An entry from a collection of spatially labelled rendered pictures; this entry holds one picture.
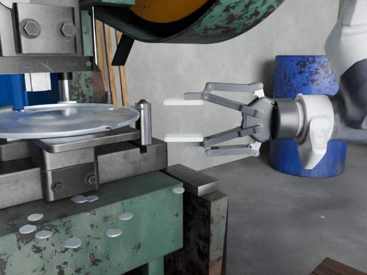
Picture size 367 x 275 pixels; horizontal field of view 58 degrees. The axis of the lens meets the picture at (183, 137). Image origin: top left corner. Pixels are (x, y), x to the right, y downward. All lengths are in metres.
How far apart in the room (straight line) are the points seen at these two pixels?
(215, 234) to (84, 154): 0.30
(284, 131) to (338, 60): 0.14
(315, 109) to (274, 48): 2.53
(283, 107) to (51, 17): 0.43
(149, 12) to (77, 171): 0.51
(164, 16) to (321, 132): 0.51
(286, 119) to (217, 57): 2.04
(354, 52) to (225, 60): 2.10
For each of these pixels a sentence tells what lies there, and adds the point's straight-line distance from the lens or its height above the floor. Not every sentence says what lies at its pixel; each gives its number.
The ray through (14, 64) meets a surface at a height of 0.88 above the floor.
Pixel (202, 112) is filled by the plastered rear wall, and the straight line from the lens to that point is 2.55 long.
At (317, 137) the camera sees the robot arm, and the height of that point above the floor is 0.76.
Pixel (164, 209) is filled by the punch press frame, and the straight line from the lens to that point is 0.67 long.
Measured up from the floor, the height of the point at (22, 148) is 0.72.
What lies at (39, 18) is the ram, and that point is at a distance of 0.64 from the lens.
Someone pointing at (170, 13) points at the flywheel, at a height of 0.99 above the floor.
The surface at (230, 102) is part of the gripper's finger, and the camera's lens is 0.59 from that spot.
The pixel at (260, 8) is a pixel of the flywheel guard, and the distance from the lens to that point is 0.80.
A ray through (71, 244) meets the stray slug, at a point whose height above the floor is 0.65.
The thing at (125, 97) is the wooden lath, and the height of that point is 0.66.
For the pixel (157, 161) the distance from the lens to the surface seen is 0.73.
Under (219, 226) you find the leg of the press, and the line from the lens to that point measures 0.70.
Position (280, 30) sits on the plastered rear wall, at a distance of 3.18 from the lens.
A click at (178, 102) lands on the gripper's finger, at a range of 0.58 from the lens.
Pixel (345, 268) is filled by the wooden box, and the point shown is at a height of 0.35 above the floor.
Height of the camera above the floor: 0.90
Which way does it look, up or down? 14 degrees down
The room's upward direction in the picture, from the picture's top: straight up
